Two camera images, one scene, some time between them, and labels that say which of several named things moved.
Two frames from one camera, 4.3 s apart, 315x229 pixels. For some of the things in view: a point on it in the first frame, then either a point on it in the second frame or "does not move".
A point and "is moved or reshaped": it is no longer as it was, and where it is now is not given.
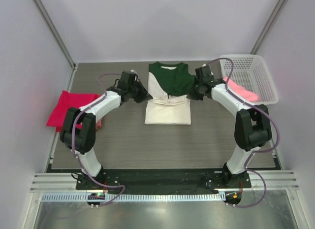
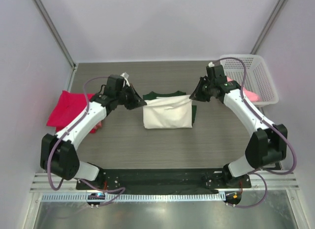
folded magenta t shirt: x=66 y=101 does not move
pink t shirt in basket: x=241 y=91 does not move
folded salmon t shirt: x=99 y=124 does not move
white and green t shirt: x=169 y=86 is moved or reshaped
